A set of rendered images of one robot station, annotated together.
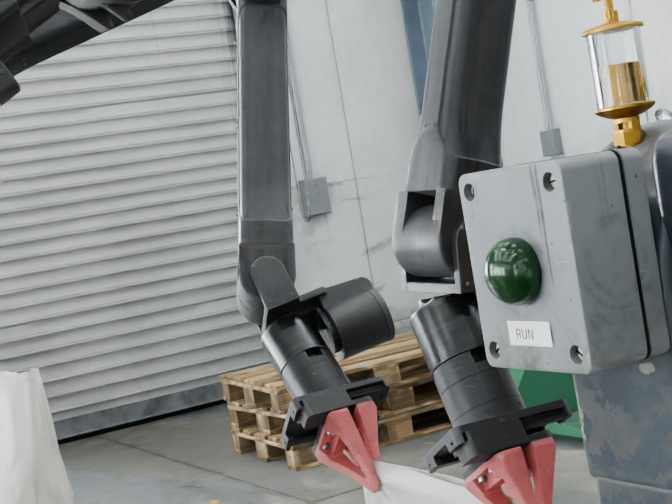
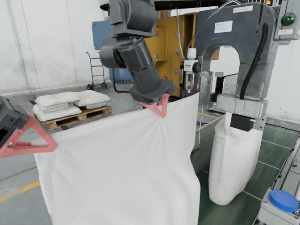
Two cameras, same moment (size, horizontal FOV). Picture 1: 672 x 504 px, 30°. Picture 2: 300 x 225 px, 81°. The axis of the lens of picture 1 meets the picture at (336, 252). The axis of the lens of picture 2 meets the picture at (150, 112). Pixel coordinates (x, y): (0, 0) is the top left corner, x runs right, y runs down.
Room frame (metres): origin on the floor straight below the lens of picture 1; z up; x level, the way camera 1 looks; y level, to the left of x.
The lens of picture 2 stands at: (1.06, 0.30, 1.21)
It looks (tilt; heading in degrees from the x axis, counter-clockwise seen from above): 19 degrees down; 254
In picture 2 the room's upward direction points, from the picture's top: straight up
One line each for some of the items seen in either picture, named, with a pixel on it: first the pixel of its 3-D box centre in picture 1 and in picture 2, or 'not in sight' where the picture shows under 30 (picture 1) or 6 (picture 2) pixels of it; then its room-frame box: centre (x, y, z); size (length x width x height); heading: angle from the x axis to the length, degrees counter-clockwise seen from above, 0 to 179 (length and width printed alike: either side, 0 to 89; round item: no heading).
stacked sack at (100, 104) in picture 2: not in sight; (89, 102); (1.29, -3.45, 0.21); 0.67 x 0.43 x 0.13; 118
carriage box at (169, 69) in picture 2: not in sight; (168, 57); (0.72, -0.56, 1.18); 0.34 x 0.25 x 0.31; 118
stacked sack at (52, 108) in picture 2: not in sight; (52, 103); (1.92, -3.11, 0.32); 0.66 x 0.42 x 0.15; 112
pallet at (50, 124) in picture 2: not in sight; (73, 112); (1.60, -3.28, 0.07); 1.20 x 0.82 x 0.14; 28
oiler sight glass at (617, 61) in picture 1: (618, 68); not in sight; (0.59, -0.15, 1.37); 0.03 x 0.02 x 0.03; 28
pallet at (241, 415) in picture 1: (361, 393); not in sight; (6.65, -0.01, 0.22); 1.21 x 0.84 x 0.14; 118
